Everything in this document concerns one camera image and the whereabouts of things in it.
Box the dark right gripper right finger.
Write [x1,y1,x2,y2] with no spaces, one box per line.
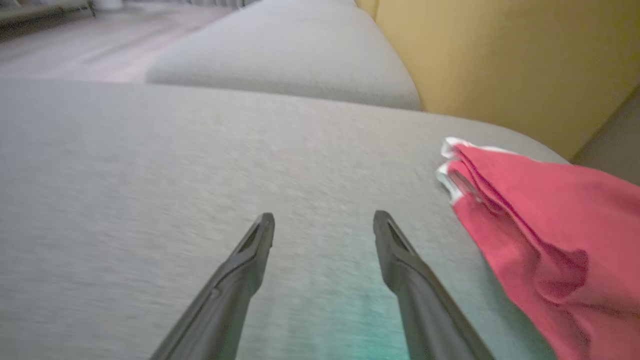
[372,210,496,360]

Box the dark low furniture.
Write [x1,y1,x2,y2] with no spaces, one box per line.
[0,0,96,28]

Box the small grey sofa cushion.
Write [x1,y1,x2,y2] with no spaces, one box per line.
[145,0,423,112]

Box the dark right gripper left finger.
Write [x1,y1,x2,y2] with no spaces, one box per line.
[150,212,276,360]

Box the large grey sofa seat cushion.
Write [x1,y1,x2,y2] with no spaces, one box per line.
[0,80,571,360]

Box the yellow sofa backrest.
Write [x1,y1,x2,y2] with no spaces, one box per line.
[355,0,640,161]

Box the red and white jersey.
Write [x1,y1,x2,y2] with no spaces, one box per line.
[436,136,640,360]

